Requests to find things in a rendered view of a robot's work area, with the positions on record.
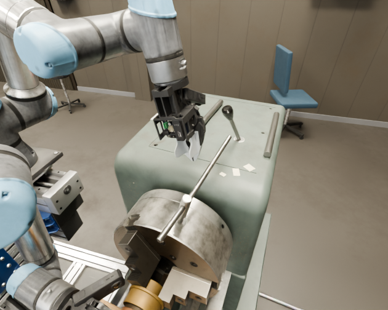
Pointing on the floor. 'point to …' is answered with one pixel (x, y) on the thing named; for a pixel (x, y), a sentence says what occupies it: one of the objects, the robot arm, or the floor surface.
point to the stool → (67, 95)
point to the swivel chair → (281, 95)
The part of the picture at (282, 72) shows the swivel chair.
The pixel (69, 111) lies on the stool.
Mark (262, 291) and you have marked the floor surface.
